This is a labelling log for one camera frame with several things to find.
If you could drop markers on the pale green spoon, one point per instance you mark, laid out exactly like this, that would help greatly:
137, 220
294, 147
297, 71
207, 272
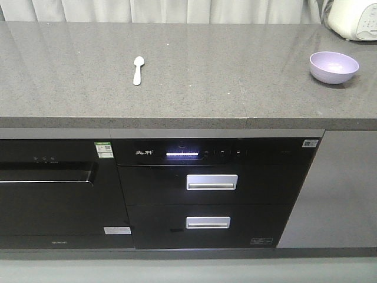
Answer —
138, 62

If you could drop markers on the purple bowl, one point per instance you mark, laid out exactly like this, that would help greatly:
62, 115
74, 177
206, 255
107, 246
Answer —
332, 67

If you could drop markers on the black disinfection cabinet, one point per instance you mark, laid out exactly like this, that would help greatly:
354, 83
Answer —
211, 189

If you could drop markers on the black built-in dishwasher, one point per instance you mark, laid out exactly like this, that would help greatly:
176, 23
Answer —
60, 190

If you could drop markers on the grey cabinet door right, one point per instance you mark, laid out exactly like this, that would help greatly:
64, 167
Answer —
336, 207

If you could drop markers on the white pleated curtain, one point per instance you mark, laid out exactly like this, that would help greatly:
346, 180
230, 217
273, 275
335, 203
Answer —
174, 12

